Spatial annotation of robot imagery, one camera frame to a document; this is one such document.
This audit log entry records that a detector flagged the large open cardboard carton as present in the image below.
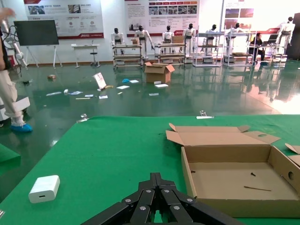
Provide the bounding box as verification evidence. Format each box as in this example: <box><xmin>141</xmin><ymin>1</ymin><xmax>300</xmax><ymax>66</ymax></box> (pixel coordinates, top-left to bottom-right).
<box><xmin>143</xmin><ymin>61</ymin><xmax>176</xmax><ymax>84</ymax></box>

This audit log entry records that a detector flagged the dark cabinet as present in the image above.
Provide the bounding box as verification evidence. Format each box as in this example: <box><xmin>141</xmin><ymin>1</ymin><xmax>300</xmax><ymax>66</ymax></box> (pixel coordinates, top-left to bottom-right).
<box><xmin>286</xmin><ymin>13</ymin><xmax>300</xmax><ymax>60</ymax></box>

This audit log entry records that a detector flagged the wall poster with red stripe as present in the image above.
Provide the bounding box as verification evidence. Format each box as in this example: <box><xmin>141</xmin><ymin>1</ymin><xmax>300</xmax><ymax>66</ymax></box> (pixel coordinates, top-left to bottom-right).
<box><xmin>23</xmin><ymin>0</ymin><xmax>105</xmax><ymax>40</ymax></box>

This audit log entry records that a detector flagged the green table cloth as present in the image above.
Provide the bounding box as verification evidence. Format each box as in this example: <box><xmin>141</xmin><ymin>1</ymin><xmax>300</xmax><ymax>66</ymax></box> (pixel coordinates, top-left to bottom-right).
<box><xmin>0</xmin><ymin>114</ymin><xmax>300</xmax><ymax>225</ymax></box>

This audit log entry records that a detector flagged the metal table clamp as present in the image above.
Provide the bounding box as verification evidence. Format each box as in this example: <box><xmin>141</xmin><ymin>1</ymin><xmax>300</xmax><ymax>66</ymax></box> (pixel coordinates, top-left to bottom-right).
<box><xmin>76</xmin><ymin>113</ymin><xmax>90</xmax><ymax>123</ymax></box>
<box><xmin>196</xmin><ymin>110</ymin><xmax>214</xmax><ymax>120</ymax></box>

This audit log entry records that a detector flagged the white sign card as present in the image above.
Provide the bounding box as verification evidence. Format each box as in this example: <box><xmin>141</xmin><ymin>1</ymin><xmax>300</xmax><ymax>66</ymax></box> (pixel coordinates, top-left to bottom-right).
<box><xmin>92</xmin><ymin>72</ymin><xmax>107</xmax><ymax>91</ymax></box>

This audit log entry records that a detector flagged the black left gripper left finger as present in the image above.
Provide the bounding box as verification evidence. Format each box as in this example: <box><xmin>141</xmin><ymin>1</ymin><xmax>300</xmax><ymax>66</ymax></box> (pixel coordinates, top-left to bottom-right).
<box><xmin>81</xmin><ymin>172</ymin><xmax>157</xmax><ymax>225</ymax></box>

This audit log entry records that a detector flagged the thin wooden stick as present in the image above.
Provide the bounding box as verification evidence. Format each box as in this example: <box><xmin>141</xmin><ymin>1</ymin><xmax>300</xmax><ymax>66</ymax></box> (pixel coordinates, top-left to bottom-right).
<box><xmin>243</xmin><ymin>186</ymin><xmax>272</xmax><ymax>192</ymax></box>

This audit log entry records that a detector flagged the black stool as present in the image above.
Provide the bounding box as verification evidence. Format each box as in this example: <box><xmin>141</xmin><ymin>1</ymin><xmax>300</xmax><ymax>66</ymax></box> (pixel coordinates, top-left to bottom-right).
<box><xmin>90</xmin><ymin>52</ymin><xmax>99</xmax><ymax>68</ymax></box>

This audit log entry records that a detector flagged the white printer machine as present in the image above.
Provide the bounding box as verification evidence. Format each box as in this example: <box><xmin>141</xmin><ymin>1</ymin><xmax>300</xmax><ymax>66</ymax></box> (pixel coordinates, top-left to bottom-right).
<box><xmin>0</xmin><ymin>97</ymin><xmax>30</xmax><ymax>124</ymax></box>

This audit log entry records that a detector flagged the wall poster with photo row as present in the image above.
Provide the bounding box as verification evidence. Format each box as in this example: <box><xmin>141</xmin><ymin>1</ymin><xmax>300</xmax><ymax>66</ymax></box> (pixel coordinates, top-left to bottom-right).
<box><xmin>124</xmin><ymin>0</ymin><xmax>200</xmax><ymax>38</ymax></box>

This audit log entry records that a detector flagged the white desk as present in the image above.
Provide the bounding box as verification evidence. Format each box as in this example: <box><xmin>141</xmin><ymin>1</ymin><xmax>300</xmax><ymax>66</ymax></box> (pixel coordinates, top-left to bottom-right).
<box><xmin>71</xmin><ymin>43</ymin><xmax>100</xmax><ymax>69</ymax></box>

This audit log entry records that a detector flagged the wall poster with building photos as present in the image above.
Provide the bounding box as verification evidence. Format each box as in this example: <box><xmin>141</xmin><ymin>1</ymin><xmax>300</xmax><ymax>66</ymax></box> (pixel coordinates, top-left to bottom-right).
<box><xmin>224</xmin><ymin>0</ymin><xmax>256</xmax><ymax>28</ymax></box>

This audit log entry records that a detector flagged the person in beige trousers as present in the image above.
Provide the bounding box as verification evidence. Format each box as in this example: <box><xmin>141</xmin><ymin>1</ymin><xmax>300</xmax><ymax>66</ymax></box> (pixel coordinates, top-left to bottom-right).
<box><xmin>0</xmin><ymin>7</ymin><xmax>33</xmax><ymax>133</ymax></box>

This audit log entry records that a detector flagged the white power adapter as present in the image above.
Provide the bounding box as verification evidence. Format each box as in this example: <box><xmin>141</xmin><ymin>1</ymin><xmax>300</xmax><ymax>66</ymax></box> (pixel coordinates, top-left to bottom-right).
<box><xmin>28</xmin><ymin>174</ymin><xmax>60</xmax><ymax>204</ymax></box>

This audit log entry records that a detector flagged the seated person in black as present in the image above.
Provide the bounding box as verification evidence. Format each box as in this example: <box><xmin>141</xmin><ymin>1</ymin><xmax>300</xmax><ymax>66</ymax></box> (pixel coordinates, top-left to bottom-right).
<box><xmin>248</xmin><ymin>32</ymin><xmax>267</xmax><ymax>66</ymax></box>

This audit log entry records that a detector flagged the black screen on white stand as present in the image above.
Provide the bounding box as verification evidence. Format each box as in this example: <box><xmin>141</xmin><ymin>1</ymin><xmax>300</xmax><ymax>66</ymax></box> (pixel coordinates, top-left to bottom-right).
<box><xmin>13</xmin><ymin>19</ymin><xmax>63</xmax><ymax>69</ymax></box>

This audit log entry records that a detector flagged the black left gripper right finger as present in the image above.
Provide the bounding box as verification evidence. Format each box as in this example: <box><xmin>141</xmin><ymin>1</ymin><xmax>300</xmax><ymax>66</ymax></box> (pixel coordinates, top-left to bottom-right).
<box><xmin>156</xmin><ymin>172</ymin><xmax>247</xmax><ymax>225</ymax></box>

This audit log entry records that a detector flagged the white humanoid robot black head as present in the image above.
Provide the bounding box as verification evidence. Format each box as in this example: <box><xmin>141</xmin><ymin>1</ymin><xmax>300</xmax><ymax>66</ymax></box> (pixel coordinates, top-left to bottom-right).
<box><xmin>161</xmin><ymin>25</ymin><xmax>175</xmax><ymax>54</ymax></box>
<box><xmin>134</xmin><ymin>25</ymin><xmax>155</xmax><ymax>59</ymax></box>
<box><xmin>182</xmin><ymin>23</ymin><xmax>196</xmax><ymax>59</ymax></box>
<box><xmin>226</xmin><ymin>22</ymin><xmax>241</xmax><ymax>56</ymax></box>
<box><xmin>111</xmin><ymin>28</ymin><xmax>125</xmax><ymax>56</ymax></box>
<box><xmin>205</xmin><ymin>24</ymin><xmax>220</xmax><ymax>46</ymax></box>
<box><xmin>276</xmin><ymin>16</ymin><xmax>296</xmax><ymax>46</ymax></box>

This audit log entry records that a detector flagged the open laptop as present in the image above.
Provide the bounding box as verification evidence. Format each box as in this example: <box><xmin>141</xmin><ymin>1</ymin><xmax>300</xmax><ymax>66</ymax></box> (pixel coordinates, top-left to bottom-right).
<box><xmin>262</xmin><ymin>34</ymin><xmax>278</xmax><ymax>46</ymax></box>

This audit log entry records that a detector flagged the green cloth covered table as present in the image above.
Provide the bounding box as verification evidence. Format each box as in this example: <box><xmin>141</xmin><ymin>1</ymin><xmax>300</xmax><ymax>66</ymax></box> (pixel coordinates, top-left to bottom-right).
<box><xmin>0</xmin><ymin>143</ymin><xmax>21</xmax><ymax>175</ymax></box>

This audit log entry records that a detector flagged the cardboard box with loose screws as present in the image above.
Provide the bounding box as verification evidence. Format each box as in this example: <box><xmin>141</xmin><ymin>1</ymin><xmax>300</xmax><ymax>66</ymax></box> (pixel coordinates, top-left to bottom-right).
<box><xmin>165</xmin><ymin>123</ymin><xmax>300</xmax><ymax>212</ymax></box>

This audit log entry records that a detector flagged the metal tube rack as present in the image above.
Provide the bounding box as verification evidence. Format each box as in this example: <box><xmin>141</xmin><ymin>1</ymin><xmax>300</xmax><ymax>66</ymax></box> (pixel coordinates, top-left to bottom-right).
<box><xmin>192</xmin><ymin>32</ymin><xmax>226</xmax><ymax>68</ymax></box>
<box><xmin>154</xmin><ymin>42</ymin><xmax>186</xmax><ymax>66</ymax></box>
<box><xmin>222</xmin><ymin>30</ymin><xmax>258</xmax><ymax>67</ymax></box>
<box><xmin>112</xmin><ymin>43</ymin><xmax>143</xmax><ymax>70</ymax></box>

